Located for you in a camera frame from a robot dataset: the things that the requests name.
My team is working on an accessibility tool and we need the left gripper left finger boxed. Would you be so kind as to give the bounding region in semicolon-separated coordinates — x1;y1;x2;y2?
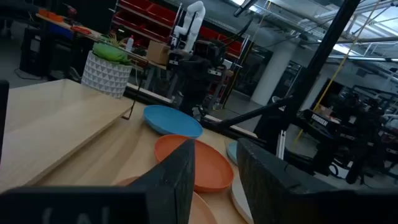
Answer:
130;138;196;224

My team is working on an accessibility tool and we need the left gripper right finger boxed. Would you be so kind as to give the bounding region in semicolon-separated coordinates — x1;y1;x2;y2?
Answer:
236;138;343;224

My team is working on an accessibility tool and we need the cream white plate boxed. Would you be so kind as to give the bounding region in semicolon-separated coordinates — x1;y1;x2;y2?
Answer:
230;175;254;224

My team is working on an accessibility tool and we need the orange plate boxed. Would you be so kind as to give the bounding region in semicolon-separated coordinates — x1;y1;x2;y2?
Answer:
154;134;234;194

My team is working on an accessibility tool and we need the light blue plate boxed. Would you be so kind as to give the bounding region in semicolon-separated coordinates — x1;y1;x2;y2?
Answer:
226;141;239;166

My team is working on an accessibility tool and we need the white building column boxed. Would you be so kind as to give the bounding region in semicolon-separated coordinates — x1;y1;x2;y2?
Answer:
250;40;296;106

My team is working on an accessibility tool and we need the black equipment stand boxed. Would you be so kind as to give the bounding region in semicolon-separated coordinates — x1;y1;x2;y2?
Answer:
167;39;234;116

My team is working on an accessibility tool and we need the white triangle-patterned plant pot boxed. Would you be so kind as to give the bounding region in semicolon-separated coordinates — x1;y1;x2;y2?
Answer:
81;50;134;100

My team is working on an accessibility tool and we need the cardboard box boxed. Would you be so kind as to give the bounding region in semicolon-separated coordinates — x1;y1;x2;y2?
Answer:
146;40;171;65

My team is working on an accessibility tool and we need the green potted plant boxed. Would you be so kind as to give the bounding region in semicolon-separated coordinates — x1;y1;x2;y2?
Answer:
92;32;133;66

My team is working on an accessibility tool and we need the white plastic bottle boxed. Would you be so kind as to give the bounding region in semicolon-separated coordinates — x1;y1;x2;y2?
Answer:
125;34;135;52

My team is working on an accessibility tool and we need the red bin rack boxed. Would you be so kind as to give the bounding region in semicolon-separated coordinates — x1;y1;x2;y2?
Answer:
111;0;249;60

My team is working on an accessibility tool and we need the black cabinet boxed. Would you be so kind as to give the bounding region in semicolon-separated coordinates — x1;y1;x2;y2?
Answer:
19;26;41;77

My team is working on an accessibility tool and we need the wooden workbench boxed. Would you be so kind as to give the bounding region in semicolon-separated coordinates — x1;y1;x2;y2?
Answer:
35;12;167;71

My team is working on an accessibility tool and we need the orange bin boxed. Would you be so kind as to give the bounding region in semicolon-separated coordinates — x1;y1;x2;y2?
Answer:
39;8;65;22

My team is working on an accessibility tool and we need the black frame brace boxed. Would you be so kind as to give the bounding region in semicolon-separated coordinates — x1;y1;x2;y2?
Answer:
200;96;293;131

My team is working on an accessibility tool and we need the black wire dish rack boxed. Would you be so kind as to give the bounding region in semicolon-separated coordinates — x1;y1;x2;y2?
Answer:
0;78;137;192

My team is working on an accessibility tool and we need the black frame post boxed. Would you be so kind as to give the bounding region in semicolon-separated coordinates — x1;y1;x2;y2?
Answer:
253;0;361;156

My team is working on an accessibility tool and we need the yellow cord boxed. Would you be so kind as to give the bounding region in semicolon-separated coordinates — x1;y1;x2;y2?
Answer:
292;0;382;150

